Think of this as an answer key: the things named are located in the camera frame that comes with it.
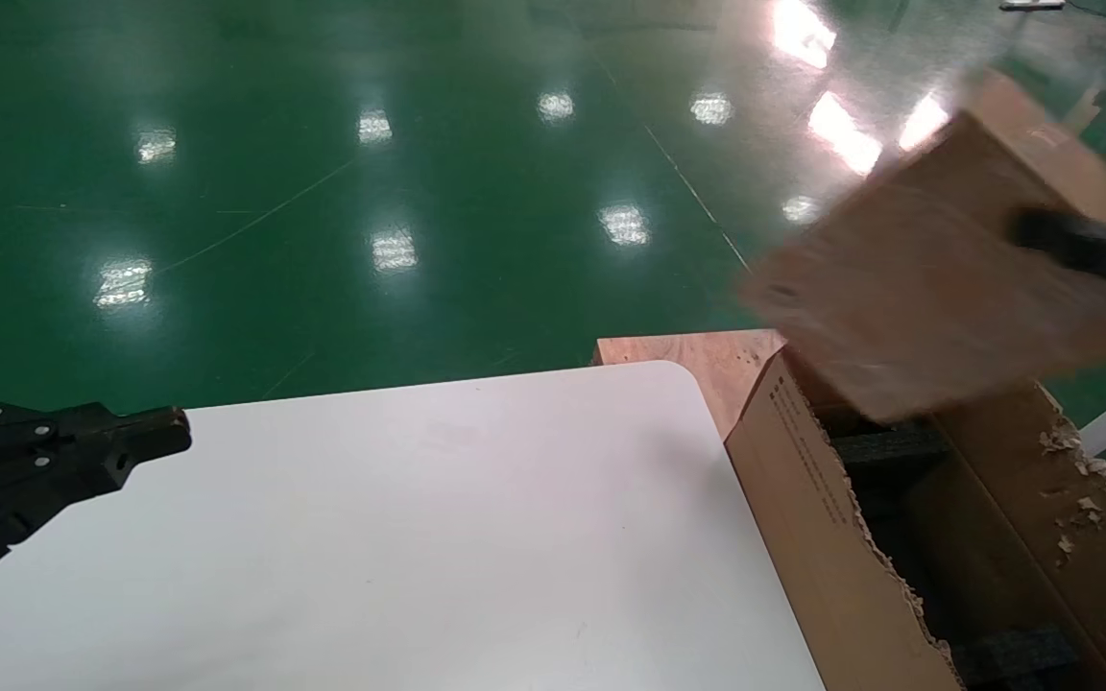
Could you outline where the small brown cardboard box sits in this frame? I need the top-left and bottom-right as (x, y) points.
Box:
(738, 67), (1106, 425)

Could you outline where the big torn cardboard box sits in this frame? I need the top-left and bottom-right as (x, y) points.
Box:
(726, 345), (1106, 691)

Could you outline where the black foam block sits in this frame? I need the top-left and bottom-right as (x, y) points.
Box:
(954, 624), (1084, 690)
(829, 422), (950, 469)

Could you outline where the wooden pallet board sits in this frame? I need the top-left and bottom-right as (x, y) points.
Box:
(594, 329), (790, 439)

